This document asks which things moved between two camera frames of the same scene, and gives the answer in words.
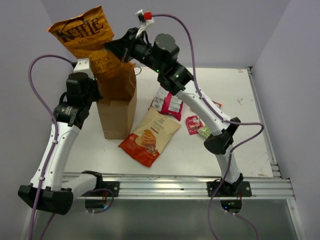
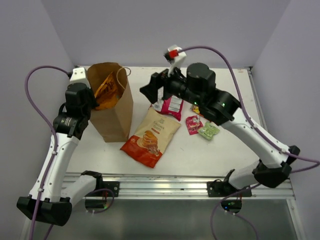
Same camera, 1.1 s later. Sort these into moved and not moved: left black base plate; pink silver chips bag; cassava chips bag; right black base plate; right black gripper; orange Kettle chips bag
Moved: right black gripper; orange Kettle chips bag
Not moved: pink silver chips bag; left black base plate; right black base plate; cassava chips bag
